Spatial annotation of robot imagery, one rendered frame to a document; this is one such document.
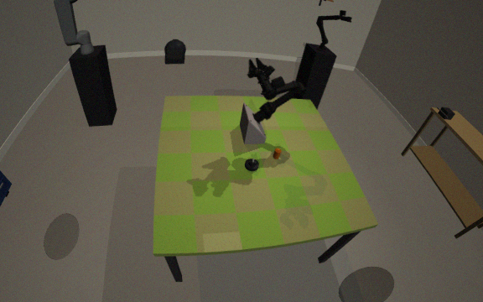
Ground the orange knob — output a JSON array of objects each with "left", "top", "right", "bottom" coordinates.
[{"left": 273, "top": 148, "right": 281, "bottom": 159}]

